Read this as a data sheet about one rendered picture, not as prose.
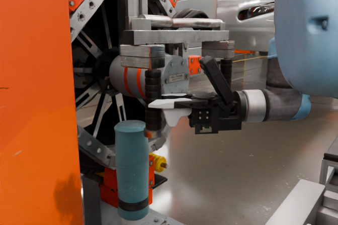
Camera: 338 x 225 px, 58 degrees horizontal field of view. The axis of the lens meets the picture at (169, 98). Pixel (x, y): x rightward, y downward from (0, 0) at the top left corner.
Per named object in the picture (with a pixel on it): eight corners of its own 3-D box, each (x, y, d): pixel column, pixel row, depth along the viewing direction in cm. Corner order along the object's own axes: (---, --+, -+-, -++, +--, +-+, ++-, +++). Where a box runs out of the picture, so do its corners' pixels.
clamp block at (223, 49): (208, 55, 98) (209, 39, 97) (235, 57, 92) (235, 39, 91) (200, 57, 94) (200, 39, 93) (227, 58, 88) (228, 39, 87)
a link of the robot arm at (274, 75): (317, 36, 69) (312, 83, 72) (266, 36, 72) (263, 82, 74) (327, 37, 62) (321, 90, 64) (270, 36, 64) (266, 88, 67)
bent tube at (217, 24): (174, 31, 103) (174, -2, 101) (225, 31, 92) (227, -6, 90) (139, 31, 90) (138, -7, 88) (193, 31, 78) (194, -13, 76)
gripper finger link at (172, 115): (151, 130, 63) (193, 126, 65) (151, 103, 61) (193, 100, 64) (148, 126, 66) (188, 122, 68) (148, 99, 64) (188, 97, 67)
